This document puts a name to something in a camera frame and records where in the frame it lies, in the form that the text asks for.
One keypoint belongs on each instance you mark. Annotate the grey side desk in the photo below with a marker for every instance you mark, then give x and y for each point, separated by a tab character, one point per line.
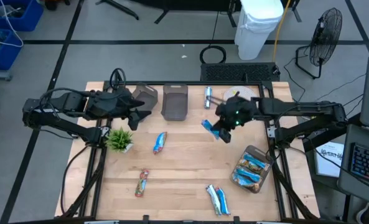
347	186

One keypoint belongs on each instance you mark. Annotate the red Chewy granola bar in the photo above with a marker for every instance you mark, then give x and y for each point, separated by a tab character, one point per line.
160	143

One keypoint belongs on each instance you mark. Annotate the white paper sheet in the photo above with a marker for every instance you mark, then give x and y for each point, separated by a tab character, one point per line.
327	165

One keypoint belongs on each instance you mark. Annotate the silver blue granola bar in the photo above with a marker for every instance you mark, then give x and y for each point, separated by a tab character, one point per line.
208	98

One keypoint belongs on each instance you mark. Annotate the black perforated metal box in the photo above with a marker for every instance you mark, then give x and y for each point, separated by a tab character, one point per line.
237	72

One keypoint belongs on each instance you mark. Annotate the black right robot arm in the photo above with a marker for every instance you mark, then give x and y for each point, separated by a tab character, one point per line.
302	107

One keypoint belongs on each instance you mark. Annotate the white trash bin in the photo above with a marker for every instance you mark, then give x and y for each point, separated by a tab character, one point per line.
255	31

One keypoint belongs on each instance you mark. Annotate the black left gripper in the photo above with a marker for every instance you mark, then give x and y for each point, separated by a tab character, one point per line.
109	105

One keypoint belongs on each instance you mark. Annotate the black floor fan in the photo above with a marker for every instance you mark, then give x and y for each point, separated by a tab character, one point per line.
325	37

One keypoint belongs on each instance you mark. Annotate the black keyboard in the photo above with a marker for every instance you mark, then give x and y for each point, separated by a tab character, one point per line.
367	163

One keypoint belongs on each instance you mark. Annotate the blue storage crate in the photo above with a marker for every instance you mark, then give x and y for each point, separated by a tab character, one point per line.
31	18
11	53

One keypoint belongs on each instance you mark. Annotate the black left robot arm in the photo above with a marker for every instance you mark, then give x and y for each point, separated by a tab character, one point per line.
63	102

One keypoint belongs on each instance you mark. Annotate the red and blue granola bar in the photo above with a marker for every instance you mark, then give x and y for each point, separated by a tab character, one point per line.
142	183

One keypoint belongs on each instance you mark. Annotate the green plant in white pot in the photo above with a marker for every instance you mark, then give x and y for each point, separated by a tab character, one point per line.
119	140

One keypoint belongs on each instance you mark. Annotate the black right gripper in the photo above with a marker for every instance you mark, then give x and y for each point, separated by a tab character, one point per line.
237	112

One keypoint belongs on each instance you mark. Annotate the grey translucent plastic bin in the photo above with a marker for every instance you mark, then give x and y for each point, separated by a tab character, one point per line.
255	149
147	96
175	104

